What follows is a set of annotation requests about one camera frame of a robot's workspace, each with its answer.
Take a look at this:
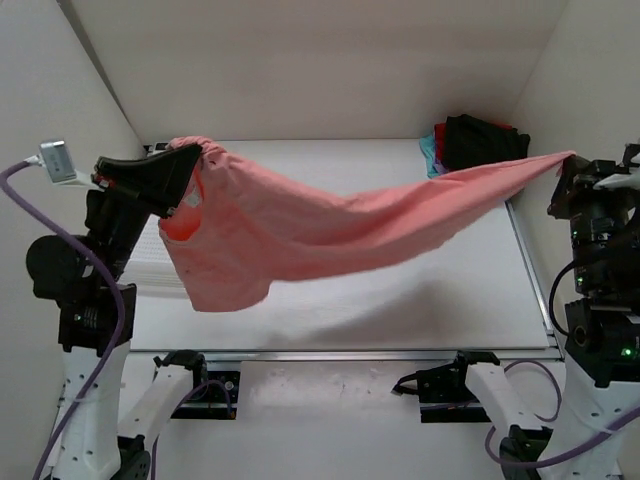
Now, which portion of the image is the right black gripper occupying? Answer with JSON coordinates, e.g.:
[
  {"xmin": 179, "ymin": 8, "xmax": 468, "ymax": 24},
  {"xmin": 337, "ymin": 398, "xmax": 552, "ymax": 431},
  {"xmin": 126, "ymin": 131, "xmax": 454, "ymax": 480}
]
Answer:
[{"xmin": 541, "ymin": 151, "xmax": 640, "ymax": 286}]

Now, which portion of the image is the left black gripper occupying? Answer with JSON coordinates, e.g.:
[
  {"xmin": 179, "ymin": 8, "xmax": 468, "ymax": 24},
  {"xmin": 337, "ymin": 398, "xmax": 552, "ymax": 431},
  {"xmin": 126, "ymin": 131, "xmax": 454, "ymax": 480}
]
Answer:
[{"xmin": 102, "ymin": 121, "xmax": 212, "ymax": 258}]

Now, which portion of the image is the pink t shirt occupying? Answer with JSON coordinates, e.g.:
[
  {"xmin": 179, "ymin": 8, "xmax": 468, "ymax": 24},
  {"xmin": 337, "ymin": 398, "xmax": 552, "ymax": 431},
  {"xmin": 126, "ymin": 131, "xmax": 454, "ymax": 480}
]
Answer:
[{"xmin": 158, "ymin": 136, "xmax": 566, "ymax": 313}]

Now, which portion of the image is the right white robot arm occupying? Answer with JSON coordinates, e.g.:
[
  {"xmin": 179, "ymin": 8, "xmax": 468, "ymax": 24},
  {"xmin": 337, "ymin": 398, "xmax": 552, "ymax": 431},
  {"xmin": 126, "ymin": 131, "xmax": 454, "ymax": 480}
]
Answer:
[{"xmin": 448, "ymin": 144, "xmax": 639, "ymax": 479}]

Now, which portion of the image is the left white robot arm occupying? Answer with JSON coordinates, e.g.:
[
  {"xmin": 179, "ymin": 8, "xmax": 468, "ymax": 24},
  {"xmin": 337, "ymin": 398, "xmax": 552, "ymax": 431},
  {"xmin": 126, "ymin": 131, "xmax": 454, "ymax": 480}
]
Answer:
[{"xmin": 26, "ymin": 140, "xmax": 209, "ymax": 479}]

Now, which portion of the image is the white plastic basket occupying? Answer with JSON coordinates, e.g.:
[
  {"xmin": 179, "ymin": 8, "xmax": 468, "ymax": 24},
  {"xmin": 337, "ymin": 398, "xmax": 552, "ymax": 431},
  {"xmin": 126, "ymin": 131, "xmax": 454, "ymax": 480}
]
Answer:
[{"xmin": 121, "ymin": 215, "xmax": 186, "ymax": 298}]

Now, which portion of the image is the black folded t shirt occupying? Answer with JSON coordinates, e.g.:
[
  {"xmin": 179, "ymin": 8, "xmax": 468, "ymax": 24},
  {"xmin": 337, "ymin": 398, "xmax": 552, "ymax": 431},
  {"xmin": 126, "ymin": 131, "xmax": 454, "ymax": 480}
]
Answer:
[{"xmin": 442, "ymin": 114, "xmax": 531, "ymax": 171}]

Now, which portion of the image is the purple folded t shirt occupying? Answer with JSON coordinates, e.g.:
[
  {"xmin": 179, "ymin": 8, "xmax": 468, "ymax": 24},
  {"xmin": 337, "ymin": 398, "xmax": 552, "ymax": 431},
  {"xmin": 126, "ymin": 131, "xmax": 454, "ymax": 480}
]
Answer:
[{"xmin": 434, "ymin": 153, "xmax": 448, "ymax": 174}]

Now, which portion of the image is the red folded t shirt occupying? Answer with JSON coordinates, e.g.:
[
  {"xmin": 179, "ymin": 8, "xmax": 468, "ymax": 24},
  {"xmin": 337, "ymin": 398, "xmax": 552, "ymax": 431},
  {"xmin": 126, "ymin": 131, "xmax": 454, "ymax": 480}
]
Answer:
[{"xmin": 434, "ymin": 123, "xmax": 446, "ymax": 161}]

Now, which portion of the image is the teal folded t shirt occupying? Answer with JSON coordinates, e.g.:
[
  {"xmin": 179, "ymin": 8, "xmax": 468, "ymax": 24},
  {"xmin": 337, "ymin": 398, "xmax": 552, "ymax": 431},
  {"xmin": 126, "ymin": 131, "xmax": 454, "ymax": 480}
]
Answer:
[{"xmin": 419, "ymin": 134, "xmax": 443, "ymax": 178}]

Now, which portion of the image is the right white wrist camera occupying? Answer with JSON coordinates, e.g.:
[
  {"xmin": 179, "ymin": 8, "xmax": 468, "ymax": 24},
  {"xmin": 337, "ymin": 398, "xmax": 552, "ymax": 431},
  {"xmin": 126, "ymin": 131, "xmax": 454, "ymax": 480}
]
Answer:
[{"xmin": 594, "ymin": 142, "xmax": 640, "ymax": 191}]

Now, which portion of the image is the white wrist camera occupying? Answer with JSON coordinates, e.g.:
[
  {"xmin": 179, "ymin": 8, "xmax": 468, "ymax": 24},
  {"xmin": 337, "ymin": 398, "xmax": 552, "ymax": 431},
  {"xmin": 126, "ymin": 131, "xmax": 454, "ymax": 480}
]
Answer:
[
  {"xmin": 25, "ymin": 139, "xmax": 98, "ymax": 189},
  {"xmin": 594, "ymin": 142, "xmax": 640, "ymax": 191}
]

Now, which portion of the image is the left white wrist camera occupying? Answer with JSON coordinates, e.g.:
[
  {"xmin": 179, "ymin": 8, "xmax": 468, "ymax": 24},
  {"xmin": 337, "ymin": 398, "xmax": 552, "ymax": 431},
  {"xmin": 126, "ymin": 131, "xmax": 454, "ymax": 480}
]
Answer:
[{"xmin": 25, "ymin": 139, "xmax": 98, "ymax": 189}]

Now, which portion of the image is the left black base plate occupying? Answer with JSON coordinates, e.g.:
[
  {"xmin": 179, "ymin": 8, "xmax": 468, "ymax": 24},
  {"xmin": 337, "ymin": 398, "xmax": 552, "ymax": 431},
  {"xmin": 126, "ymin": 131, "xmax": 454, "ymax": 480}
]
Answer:
[{"xmin": 172, "ymin": 359, "xmax": 241, "ymax": 421}]

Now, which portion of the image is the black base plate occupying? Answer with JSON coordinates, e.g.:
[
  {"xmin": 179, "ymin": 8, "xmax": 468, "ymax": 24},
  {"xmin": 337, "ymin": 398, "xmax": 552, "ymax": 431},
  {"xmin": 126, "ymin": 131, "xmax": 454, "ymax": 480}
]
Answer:
[
  {"xmin": 172, "ymin": 359, "xmax": 241, "ymax": 421},
  {"xmin": 391, "ymin": 352, "xmax": 489, "ymax": 424}
]

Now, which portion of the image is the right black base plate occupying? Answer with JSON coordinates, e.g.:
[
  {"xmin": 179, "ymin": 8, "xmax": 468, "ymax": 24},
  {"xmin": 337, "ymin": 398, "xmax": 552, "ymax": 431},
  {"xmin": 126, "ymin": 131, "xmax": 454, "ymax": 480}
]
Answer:
[{"xmin": 391, "ymin": 352, "xmax": 489, "ymax": 424}]

